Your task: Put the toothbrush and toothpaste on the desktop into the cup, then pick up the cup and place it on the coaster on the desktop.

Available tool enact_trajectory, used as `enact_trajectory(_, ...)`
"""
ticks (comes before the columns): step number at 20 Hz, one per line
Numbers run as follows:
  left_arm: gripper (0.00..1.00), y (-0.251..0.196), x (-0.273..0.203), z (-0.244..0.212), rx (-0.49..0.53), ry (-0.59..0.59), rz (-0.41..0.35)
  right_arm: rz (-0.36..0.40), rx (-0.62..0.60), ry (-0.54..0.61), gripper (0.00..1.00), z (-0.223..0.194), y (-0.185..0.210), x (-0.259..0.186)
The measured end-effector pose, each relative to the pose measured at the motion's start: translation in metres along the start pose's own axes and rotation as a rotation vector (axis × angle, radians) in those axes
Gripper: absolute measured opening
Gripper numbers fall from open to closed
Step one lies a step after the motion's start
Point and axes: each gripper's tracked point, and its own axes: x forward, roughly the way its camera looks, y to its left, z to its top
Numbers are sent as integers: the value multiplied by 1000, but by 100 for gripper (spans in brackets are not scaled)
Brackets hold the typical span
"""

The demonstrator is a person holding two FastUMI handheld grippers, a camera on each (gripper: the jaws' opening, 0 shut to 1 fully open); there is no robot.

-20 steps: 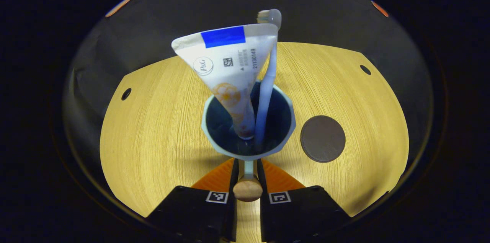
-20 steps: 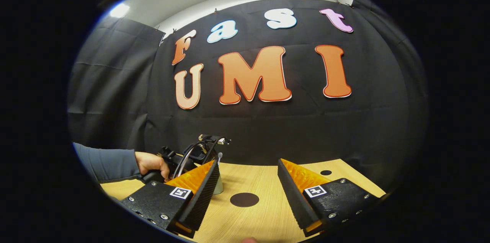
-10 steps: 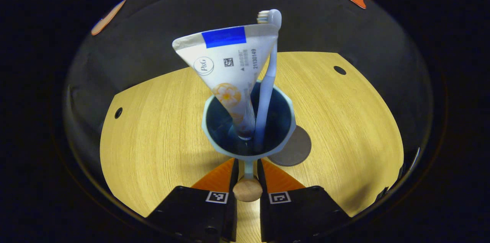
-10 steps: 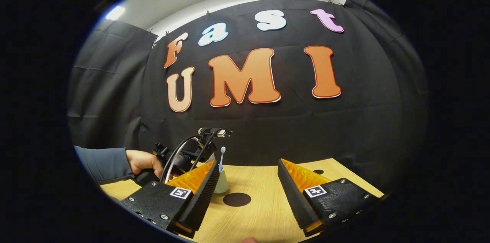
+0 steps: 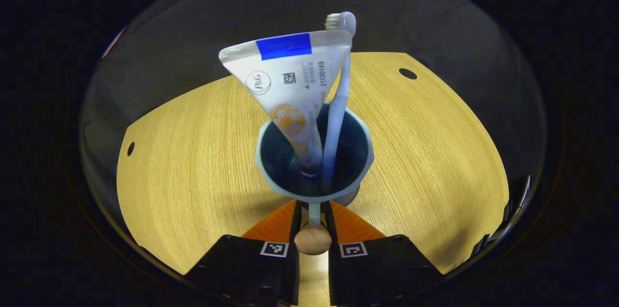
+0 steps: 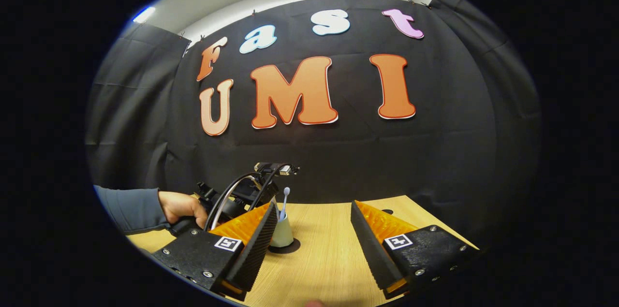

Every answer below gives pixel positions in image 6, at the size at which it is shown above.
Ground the black backdrop cloth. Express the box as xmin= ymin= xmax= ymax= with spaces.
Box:
xmin=85 ymin=0 xmax=542 ymax=249

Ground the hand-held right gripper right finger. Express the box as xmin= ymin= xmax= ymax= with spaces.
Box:
xmin=351 ymin=200 xmax=480 ymax=300

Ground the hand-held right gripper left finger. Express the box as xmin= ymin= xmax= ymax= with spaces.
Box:
xmin=152 ymin=199 xmax=280 ymax=303

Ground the pale blue cup wooden handle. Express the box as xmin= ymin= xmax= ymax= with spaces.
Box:
xmin=271 ymin=210 xmax=295 ymax=249

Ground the dark brown round coaster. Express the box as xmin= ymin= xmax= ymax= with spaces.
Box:
xmin=267 ymin=238 xmax=301 ymax=255

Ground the ceiling light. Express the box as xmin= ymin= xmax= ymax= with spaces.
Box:
xmin=133 ymin=6 xmax=156 ymax=24

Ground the black cable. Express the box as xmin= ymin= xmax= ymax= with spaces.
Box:
xmin=203 ymin=173 xmax=264 ymax=231

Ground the wooden desktop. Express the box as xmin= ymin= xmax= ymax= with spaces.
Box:
xmin=127 ymin=195 xmax=480 ymax=307

